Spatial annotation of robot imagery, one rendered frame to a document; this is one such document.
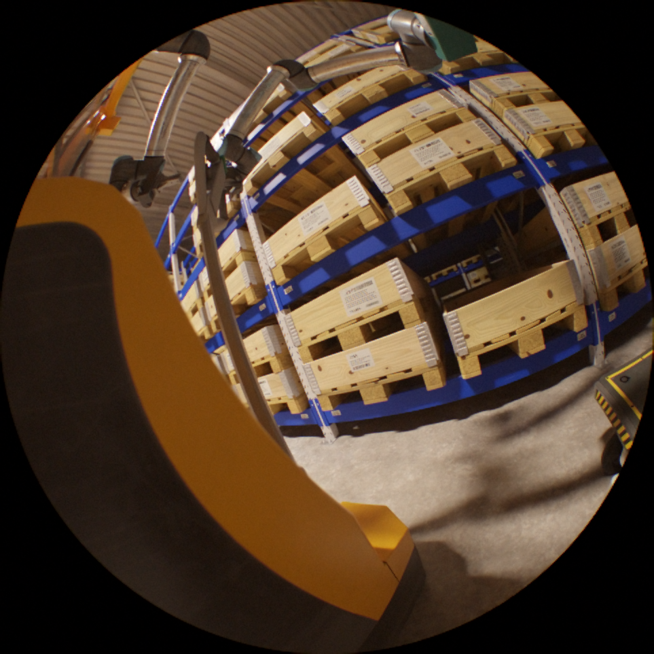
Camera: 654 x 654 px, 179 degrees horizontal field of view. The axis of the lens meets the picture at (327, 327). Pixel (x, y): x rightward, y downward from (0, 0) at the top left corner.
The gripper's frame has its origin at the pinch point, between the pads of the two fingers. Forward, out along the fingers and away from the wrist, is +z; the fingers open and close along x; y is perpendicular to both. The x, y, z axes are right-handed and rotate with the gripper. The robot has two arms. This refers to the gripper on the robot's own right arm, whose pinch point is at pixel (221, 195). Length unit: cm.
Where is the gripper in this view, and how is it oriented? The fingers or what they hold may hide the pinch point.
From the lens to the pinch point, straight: 86.7
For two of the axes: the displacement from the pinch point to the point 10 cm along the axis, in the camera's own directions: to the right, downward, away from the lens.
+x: -9.7, 0.6, -2.3
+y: -1.5, 6.1, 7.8
